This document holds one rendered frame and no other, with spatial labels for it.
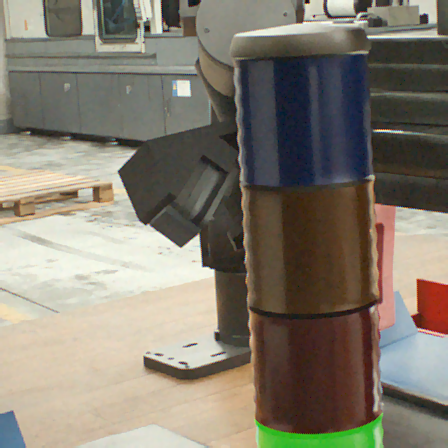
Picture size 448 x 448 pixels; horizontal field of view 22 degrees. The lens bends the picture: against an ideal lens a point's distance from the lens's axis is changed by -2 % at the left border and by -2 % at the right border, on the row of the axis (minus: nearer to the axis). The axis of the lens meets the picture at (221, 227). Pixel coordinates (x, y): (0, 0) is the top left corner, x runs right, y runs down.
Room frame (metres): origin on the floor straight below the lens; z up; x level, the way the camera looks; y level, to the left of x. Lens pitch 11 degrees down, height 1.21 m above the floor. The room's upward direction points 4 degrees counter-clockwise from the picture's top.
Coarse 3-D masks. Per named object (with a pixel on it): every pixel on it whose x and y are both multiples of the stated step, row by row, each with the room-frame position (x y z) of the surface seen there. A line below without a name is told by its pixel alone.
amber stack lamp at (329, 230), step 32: (256, 192) 0.32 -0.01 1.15; (288, 192) 0.31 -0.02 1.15; (320, 192) 0.31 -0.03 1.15; (352, 192) 0.31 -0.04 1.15; (256, 224) 0.32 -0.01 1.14; (288, 224) 0.31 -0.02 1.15; (320, 224) 0.31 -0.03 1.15; (352, 224) 0.31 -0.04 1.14; (256, 256) 0.32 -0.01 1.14; (288, 256) 0.31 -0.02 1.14; (320, 256) 0.31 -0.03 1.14; (352, 256) 0.31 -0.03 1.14; (256, 288) 0.32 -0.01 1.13; (288, 288) 0.31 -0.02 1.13; (320, 288) 0.31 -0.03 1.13; (352, 288) 0.31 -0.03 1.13
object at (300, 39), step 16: (256, 32) 0.32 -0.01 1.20; (272, 32) 0.31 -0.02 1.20; (288, 32) 0.31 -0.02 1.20; (304, 32) 0.31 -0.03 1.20; (320, 32) 0.31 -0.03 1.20; (336, 32) 0.31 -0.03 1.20; (352, 32) 0.32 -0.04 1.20; (240, 48) 0.32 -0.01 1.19; (256, 48) 0.31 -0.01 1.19; (272, 48) 0.31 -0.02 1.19; (288, 48) 0.31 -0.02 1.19; (304, 48) 0.31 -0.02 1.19; (320, 48) 0.31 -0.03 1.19; (336, 48) 0.31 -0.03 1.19; (352, 48) 0.31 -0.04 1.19; (368, 48) 0.32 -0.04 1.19
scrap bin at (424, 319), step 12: (420, 288) 0.98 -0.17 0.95; (432, 288) 0.97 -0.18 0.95; (444, 288) 0.96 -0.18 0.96; (420, 300) 0.98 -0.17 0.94; (432, 300) 0.97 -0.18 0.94; (444, 300) 0.96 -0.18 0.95; (420, 312) 0.98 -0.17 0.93; (432, 312) 0.97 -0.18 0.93; (444, 312) 0.96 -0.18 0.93; (420, 324) 0.98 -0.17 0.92; (432, 324) 0.97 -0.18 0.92; (444, 324) 0.96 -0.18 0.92; (444, 336) 0.81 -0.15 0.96
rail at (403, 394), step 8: (384, 384) 0.62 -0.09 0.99; (384, 392) 0.62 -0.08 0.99; (392, 392) 0.61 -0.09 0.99; (400, 392) 0.61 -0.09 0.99; (408, 392) 0.61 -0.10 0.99; (416, 392) 0.60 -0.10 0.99; (408, 400) 0.60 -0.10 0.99; (416, 400) 0.60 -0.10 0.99; (424, 400) 0.60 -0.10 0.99; (432, 400) 0.59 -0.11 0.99; (440, 400) 0.59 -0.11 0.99; (432, 408) 0.59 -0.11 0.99; (440, 408) 0.59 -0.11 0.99
